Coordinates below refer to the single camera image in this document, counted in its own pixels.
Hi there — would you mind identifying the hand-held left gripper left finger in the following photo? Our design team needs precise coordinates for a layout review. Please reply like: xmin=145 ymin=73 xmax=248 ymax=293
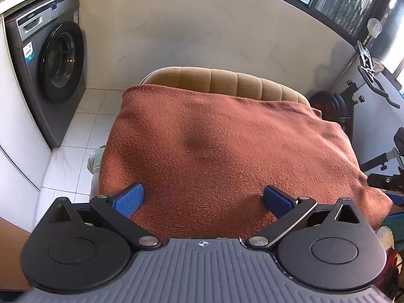
xmin=44 ymin=182 xmax=161 ymax=249

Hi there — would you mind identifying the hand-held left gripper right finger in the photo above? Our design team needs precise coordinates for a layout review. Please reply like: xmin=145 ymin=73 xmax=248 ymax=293
xmin=245 ymin=185 xmax=367 ymax=249

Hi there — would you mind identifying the rust orange garment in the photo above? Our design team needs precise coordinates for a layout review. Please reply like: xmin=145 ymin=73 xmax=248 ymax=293
xmin=97 ymin=83 xmax=394 ymax=239

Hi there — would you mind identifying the light green cloth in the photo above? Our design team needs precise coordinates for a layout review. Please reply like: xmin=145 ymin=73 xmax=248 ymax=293
xmin=86 ymin=145 xmax=107 ymax=175

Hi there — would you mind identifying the white fluffy garment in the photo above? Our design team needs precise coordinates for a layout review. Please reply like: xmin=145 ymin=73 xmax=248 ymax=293
xmin=377 ymin=225 xmax=396 ymax=250

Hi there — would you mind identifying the white cabinet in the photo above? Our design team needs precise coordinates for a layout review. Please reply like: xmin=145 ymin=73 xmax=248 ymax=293
xmin=0 ymin=0 xmax=80 ymax=190

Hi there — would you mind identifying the beige upholstered chair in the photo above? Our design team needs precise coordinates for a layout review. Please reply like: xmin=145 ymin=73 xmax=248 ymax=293
xmin=138 ymin=66 xmax=312 ymax=107

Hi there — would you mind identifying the black exercise bike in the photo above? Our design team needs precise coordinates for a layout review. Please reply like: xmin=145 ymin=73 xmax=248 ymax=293
xmin=307 ymin=37 xmax=404 ymax=197

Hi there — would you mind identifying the grey washing machine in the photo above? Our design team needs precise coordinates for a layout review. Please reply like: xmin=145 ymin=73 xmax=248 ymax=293
xmin=4 ymin=0 xmax=88 ymax=149

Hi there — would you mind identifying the window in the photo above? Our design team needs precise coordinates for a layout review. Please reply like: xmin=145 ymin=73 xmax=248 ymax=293
xmin=217 ymin=0 xmax=404 ymax=80

